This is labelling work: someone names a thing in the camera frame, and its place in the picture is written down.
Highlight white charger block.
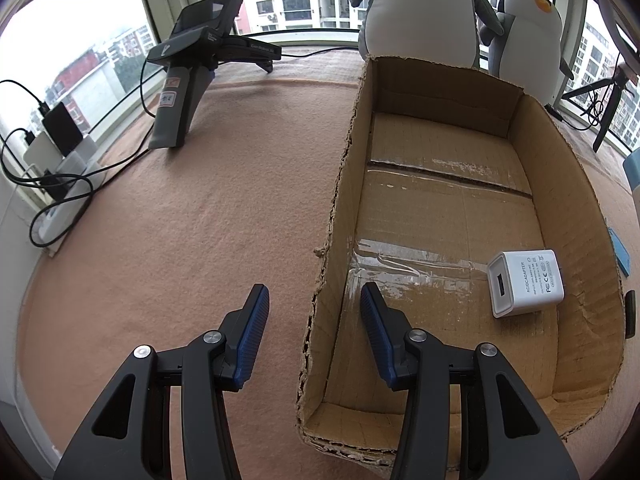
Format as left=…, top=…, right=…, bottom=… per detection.
left=22, top=132, right=57, bottom=173

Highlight white sunscreen bottle blue cap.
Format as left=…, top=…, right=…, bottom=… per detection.
left=624, top=155, right=640, bottom=197

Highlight white power strip with chargers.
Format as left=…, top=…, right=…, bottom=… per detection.
left=0, top=130, right=96, bottom=250

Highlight large grey penguin plush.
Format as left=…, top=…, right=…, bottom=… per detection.
left=348, top=0, right=506, bottom=68

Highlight black cable with inline remote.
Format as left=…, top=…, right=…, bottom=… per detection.
left=545, top=104, right=601, bottom=132

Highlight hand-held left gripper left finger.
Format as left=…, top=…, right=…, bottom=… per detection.
left=52, top=284, right=271, bottom=480

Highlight thin black cable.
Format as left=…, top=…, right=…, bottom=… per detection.
left=97, top=57, right=173, bottom=181
left=272, top=46, right=362, bottom=61

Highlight idle grey hand-held gripper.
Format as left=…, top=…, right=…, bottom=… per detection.
left=146, top=0, right=282, bottom=150

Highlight light blue card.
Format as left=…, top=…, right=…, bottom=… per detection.
left=609, top=227, right=632, bottom=277

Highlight pink felt mat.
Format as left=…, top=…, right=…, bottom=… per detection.
left=15, top=60, right=640, bottom=480

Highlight black tripod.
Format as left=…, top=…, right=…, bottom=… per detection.
left=562, top=62, right=640, bottom=153

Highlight black charger cable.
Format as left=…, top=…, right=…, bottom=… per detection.
left=0, top=79, right=51, bottom=113

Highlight black charger block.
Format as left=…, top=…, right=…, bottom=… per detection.
left=42, top=101, right=84, bottom=158

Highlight cardboard box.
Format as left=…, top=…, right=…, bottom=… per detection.
left=295, top=55, right=628, bottom=476

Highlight white USB charger adapter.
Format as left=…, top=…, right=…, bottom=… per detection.
left=487, top=249, right=565, bottom=319

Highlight small black object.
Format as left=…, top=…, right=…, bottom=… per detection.
left=625, top=290, right=639, bottom=341

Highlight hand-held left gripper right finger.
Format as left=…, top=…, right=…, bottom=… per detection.
left=360, top=282, right=581, bottom=480

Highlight small black penguin plush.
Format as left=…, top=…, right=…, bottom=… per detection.
left=479, top=0, right=576, bottom=103

